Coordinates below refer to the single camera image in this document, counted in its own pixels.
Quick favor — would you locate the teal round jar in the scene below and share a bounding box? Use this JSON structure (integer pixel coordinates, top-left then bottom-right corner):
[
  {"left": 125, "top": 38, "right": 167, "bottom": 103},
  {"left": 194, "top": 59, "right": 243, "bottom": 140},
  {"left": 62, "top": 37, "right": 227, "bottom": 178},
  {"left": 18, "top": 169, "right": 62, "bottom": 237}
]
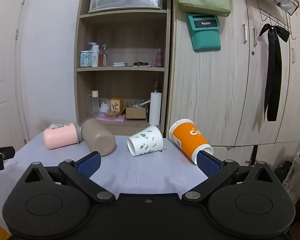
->
[{"left": 80, "top": 51, "right": 92, "bottom": 68}]

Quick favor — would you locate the white crumpled paper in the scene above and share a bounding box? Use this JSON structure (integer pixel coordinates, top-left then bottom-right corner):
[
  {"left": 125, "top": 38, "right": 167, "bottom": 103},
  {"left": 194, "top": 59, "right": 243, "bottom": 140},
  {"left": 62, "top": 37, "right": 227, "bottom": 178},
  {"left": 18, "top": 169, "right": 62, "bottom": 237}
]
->
[{"left": 100, "top": 100, "right": 112, "bottom": 114}]

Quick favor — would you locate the pink flat pad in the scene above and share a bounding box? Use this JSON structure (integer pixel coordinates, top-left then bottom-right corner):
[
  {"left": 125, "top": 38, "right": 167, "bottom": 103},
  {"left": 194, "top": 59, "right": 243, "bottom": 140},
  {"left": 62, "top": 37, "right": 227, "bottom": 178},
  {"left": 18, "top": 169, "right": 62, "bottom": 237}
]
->
[{"left": 95, "top": 112, "right": 127, "bottom": 123}]

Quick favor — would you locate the brown plastic cup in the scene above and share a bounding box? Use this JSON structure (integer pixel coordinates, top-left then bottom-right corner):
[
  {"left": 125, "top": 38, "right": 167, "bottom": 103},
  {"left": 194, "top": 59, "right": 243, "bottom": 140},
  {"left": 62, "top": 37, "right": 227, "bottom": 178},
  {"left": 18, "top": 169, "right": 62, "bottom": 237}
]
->
[{"left": 81, "top": 119, "right": 116, "bottom": 157}]

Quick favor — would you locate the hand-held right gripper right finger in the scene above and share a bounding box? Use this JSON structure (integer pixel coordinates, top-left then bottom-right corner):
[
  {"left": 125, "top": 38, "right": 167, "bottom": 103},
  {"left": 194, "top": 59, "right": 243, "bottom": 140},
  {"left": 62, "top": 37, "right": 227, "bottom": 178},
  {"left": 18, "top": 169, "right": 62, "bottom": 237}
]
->
[{"left": 182, "top": 151, "right": 277, "bottom": 203}]

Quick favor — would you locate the teal fabric pouch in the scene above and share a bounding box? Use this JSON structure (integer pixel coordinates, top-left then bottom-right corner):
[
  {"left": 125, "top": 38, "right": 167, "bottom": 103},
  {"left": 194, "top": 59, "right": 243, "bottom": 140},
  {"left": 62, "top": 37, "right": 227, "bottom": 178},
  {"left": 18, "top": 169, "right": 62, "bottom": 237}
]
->
[{"left": 186, "top": 13, "right": 222, "bottom": 52}]

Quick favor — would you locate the white pump bottle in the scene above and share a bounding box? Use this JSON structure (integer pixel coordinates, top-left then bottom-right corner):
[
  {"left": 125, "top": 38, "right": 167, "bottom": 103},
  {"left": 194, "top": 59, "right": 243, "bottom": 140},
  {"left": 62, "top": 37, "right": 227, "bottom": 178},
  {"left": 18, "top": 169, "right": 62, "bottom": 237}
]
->
[{"left": 88, "top": 42, "right": 100, "bottom": 67}]

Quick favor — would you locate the pink cup with grey lid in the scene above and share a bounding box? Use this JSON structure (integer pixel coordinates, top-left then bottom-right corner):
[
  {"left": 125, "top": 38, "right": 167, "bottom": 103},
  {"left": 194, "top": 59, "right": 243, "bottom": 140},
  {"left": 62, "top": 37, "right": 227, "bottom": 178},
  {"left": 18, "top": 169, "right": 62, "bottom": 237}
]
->
[{"left": 43, "top": 123, "right": 83, "bottom": 150}]

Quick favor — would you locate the black ribbon bow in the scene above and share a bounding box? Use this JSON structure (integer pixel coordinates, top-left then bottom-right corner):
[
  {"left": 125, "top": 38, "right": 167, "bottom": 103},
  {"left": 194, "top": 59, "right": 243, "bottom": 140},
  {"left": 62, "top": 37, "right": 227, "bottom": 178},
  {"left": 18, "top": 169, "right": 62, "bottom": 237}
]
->
[{"left": 259, "top": 24, "right": 290, "bottom": 122}]

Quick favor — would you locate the wooden wardrobe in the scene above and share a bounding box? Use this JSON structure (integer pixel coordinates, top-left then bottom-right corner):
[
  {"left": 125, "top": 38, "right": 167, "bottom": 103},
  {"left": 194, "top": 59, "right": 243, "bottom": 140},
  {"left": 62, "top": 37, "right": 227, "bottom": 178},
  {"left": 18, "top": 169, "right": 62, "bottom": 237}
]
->
[{"left": 166, "top": 0, "right": 300, "bottom": 161}]

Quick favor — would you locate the white paper towel roll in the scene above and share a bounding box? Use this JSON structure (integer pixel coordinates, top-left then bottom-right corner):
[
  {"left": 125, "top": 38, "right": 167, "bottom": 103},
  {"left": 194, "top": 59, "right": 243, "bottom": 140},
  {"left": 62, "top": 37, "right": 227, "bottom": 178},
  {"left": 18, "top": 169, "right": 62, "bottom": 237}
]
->
[{"left": 149, "top": 92, "right": 162, "bottom": 126}]

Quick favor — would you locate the wooden shelf unit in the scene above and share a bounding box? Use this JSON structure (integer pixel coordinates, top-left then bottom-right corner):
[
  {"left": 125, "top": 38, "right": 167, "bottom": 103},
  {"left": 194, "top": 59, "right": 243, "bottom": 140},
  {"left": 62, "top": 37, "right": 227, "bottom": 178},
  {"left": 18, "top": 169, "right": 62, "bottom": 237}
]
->
[{"left": 74, "top": 0, "right": 172, "bottom": 137}]

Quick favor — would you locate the yellow floral box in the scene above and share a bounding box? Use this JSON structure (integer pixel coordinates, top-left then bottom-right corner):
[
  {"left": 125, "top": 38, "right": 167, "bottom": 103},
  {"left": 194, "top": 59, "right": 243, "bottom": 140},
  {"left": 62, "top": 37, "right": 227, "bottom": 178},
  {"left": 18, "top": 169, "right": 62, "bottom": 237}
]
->
[{"left": 110, "top": 98, "right": 124, "bottom": 112}]

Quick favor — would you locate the orange paper cup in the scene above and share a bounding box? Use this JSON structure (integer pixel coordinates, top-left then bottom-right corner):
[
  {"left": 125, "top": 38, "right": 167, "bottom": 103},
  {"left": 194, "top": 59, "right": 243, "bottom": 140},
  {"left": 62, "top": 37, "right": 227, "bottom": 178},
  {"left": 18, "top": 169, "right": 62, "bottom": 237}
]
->
[{"left": 169, "top": 119, "right": 214, "bottom": 165}]

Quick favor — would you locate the white leaf print paper cup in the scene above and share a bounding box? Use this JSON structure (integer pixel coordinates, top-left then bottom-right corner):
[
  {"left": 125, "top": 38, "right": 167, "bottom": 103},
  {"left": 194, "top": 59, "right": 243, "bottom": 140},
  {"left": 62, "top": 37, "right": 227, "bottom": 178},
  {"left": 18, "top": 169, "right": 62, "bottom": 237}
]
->
[{"left": 127, "top": 125, "right": 164, "bottom": 157}]

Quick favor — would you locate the cardboard box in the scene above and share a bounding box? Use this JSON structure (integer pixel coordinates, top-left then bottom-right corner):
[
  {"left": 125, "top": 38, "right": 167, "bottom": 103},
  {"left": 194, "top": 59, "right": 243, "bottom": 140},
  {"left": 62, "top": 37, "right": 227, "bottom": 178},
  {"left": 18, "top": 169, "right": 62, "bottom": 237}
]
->
[{"left": 125, "top": 106, "right": 147, "bottom": 120}]

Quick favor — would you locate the pink small bottle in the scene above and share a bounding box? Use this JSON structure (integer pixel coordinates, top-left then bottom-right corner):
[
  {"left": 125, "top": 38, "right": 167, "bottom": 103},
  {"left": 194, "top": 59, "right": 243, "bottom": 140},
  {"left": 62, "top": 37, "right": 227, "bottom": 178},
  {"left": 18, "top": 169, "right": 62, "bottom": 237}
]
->
[{"left": 155, "top": 49, "right": 164, "bottom": 67}]

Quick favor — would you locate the clear bottle with beige cap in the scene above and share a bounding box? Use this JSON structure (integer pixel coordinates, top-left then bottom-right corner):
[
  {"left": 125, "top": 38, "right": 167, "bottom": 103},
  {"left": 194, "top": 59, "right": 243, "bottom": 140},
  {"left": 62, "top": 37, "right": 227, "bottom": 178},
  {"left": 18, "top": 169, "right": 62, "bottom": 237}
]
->
[{"left": 91, "top": 90, "right": 101, "bottom": 117}]

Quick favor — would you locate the clear bottle with red liquid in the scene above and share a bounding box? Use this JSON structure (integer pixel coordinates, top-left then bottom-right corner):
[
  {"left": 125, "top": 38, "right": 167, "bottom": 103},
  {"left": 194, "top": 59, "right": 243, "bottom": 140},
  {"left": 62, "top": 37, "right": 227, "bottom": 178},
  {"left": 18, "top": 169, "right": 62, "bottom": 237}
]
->
[{"left": 99, "top": 44, "right": 110, "bottom": 67}]

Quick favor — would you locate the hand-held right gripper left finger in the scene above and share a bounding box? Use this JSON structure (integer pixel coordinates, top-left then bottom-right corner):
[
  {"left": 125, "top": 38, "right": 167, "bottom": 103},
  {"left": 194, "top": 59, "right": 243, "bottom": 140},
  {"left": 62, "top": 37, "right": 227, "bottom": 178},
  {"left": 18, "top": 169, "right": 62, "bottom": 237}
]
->
[{"left": 24, "top": 151, "right": 115, "bottom": 203}]

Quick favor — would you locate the pale textured table cloth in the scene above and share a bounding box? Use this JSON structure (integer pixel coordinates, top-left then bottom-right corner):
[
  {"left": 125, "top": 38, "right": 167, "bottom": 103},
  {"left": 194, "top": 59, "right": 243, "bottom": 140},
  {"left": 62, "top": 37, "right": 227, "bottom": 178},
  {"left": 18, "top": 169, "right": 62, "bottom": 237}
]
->
[{"left": 0, "top": 133, "right": 209, "bottom": 230}]

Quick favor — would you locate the white door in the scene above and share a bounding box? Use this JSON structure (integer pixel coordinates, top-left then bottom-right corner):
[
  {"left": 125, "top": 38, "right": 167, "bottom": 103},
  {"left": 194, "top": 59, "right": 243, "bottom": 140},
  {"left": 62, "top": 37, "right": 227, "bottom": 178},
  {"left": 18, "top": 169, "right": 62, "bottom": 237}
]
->
[{"left": 0, "top": 0, "right": 31, "bottom": 147}]

